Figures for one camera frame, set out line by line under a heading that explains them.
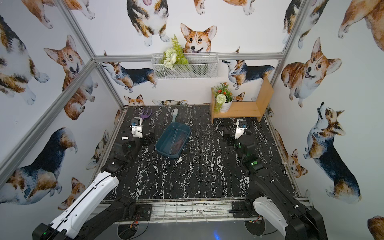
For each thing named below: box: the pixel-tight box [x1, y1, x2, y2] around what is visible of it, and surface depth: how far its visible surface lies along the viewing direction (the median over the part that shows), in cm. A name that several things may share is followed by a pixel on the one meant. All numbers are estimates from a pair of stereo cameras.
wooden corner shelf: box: [210, 76, 275, 124], surface depth 110 cm
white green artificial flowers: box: [159, 34, 189, 70], surface depth 82 cm
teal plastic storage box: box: [155, 121, 191, 159], surface depth 103 cm
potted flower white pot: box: [212, 81, 234, 114], surface depth 100 cm
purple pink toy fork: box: [140, 109, 152, 121], surface depth 119 cm
